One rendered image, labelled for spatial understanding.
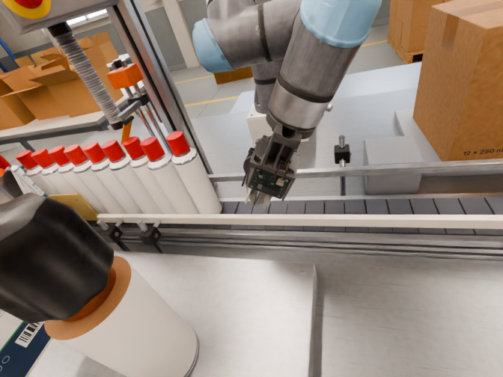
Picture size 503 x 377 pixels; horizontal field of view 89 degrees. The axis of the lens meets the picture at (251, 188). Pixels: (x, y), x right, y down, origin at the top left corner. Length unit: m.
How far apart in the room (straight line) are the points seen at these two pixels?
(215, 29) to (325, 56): 0.18
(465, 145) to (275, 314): 0.50
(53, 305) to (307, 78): 0.31
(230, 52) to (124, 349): 0.39
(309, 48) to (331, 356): 0.41
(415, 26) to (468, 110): 3.15
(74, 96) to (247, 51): 1.99
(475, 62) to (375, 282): 0.40
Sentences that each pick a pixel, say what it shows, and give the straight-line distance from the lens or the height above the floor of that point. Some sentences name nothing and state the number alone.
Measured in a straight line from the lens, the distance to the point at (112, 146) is 0.58.
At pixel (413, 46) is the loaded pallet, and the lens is 3.80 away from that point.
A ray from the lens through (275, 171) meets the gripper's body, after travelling 0.36.
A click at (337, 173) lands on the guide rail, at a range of 0.50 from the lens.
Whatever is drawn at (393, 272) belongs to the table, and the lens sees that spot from 0.52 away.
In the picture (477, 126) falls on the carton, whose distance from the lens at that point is 0.66.
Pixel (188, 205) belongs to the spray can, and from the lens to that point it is 0.57.
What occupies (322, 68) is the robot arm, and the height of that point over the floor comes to 1.18.
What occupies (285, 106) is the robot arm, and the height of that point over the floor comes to 1.14.
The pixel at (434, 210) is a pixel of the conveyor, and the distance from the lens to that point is 0.56.
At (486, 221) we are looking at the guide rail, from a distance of 0.52.
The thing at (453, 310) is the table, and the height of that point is 0.83.
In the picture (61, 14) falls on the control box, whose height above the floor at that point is 1.29.
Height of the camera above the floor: 1.27
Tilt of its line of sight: 39 degrees down
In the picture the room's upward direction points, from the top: 18 degrees counter-clockwise
